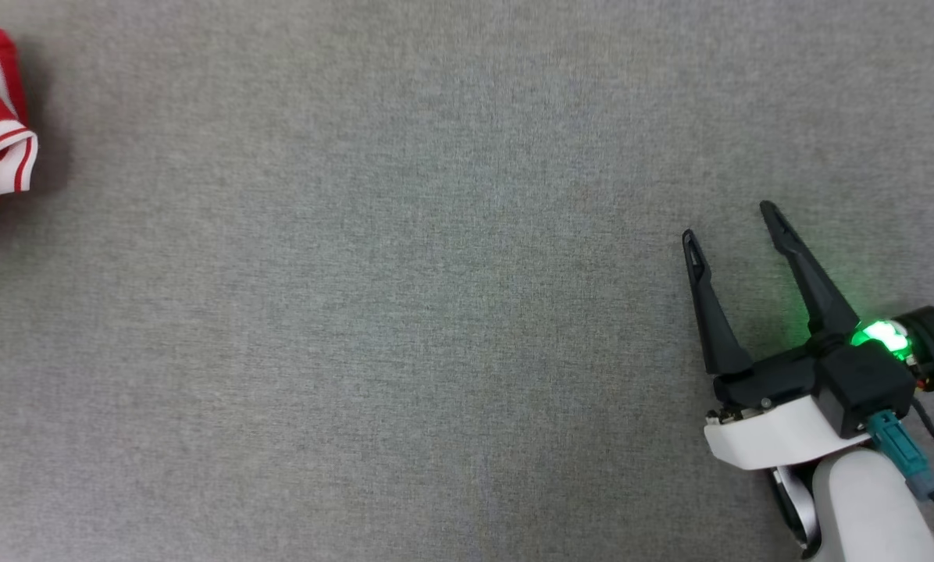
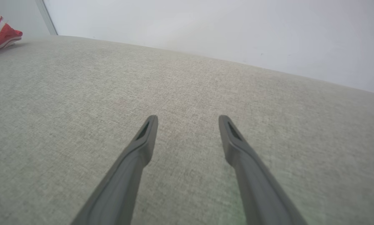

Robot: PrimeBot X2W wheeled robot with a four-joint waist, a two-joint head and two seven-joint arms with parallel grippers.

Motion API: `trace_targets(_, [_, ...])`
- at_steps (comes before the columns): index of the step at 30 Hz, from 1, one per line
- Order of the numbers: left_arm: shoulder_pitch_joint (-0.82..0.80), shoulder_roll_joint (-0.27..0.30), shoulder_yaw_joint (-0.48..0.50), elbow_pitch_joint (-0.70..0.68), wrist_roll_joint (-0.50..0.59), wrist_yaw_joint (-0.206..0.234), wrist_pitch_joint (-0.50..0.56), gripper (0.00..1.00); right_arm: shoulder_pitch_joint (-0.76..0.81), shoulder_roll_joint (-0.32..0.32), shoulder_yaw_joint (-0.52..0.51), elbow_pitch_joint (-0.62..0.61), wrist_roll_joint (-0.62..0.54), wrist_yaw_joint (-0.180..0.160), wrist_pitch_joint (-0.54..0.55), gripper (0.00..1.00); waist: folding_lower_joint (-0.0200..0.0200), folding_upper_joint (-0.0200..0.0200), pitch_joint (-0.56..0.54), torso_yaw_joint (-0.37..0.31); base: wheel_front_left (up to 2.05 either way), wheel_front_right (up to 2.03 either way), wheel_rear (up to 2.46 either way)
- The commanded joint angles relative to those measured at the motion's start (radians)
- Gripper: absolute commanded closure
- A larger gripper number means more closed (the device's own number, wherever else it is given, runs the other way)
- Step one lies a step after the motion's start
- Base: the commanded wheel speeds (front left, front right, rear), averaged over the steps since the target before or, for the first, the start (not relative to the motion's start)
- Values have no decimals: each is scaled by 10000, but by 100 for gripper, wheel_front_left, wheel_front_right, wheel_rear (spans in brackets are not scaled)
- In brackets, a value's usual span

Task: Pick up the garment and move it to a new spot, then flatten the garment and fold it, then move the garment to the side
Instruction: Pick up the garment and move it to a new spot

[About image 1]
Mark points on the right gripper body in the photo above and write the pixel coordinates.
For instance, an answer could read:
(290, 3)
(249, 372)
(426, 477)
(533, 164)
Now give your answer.
(779, 433)

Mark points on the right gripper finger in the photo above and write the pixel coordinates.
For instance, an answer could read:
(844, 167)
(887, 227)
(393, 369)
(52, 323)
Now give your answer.
(818, 297)
(713, 320)

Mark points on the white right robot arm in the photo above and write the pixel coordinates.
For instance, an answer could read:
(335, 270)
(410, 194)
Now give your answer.
(865, 515)

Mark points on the grey fabric sofa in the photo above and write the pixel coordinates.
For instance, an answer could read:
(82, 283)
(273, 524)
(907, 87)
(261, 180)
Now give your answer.
(358, 312)

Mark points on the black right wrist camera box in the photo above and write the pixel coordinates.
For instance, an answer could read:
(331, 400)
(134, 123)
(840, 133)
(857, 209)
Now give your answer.
(865, 382)

